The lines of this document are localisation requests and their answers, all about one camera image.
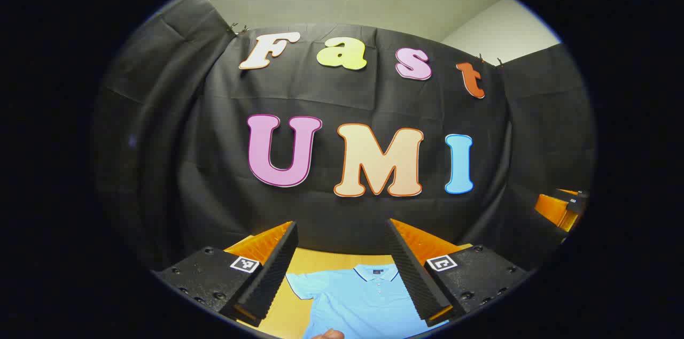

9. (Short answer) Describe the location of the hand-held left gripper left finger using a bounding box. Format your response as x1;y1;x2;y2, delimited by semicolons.
152;220;300;328

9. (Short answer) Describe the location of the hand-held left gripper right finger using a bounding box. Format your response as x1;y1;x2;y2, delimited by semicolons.
385;218;530;328

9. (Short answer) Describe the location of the light blue T-shirt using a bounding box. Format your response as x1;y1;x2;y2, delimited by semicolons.
286;263;449;339

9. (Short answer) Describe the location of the black backdrop cloth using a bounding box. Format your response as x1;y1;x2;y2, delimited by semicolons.
94;0;596;275

